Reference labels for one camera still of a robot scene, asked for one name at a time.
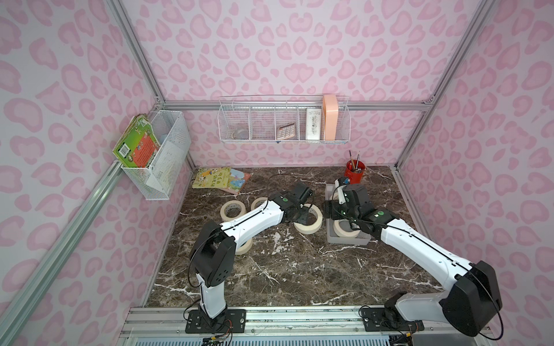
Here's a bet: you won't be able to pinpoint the beige tape roll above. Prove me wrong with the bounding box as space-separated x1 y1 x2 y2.
333 219 360 239
293 203 323 235
251 197 268 210
235 239 253 256
220 200 246 222

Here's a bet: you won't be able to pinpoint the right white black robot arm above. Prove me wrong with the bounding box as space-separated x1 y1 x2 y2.
324 200 502 337

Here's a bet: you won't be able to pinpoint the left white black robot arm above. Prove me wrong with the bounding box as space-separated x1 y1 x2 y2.
190 193 323 324

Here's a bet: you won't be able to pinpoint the grey storage tray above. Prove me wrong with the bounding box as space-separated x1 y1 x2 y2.
325 183 372 247

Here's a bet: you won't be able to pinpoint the clear tape roll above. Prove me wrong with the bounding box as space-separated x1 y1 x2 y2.
232 125 250 141

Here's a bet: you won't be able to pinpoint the pink box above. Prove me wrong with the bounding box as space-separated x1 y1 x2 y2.
322 94 339 141

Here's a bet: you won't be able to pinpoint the red pen cup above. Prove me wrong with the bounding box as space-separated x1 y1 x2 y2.
344 161 366 184

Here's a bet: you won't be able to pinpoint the pink picture book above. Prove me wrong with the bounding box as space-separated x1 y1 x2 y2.
220 169 252 195

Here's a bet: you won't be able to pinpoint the small pink calculator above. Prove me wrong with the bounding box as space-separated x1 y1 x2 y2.
276 123 297 141

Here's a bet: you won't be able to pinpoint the white patterned card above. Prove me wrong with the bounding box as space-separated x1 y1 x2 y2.
305 108 323 141

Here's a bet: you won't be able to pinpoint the yellow picture book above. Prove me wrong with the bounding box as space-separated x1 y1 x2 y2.
192 167 231 189

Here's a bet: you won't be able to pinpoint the green red book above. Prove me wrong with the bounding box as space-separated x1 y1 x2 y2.
113 114 161 168

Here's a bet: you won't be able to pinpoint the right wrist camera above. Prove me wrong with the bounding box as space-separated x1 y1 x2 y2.
336 184 375 211

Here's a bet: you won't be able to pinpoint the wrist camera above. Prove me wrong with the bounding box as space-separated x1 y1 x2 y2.
336 184 375 211
291 181 313 204

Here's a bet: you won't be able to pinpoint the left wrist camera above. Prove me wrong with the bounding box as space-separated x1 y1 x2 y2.
291 181 313 204

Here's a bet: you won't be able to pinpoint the long white wire shelf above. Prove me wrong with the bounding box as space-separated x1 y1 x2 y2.
217 95 351 144

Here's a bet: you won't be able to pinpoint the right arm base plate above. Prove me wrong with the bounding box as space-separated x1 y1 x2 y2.
358 306 425 333

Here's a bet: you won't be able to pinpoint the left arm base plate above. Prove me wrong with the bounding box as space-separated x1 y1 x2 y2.
186 309 247 334

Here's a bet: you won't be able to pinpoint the white wire wall basket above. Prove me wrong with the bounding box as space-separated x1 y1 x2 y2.
121 110 191 200

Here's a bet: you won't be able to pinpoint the aluminium front rail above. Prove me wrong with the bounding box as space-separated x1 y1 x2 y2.
116 306 495 345

